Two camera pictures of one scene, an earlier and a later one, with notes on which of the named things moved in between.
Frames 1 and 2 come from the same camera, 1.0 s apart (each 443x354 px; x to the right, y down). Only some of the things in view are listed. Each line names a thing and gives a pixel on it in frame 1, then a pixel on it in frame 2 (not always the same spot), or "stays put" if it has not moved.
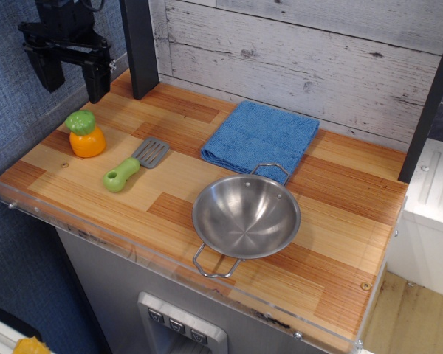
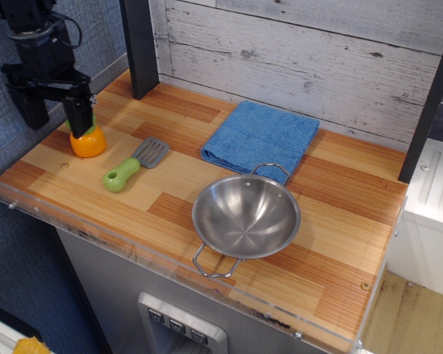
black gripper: [66, 29] -> [46, 63]
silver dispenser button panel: [167, 330] stays put
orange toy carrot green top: [86, 140] stays put
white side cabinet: [424, 249] stays put
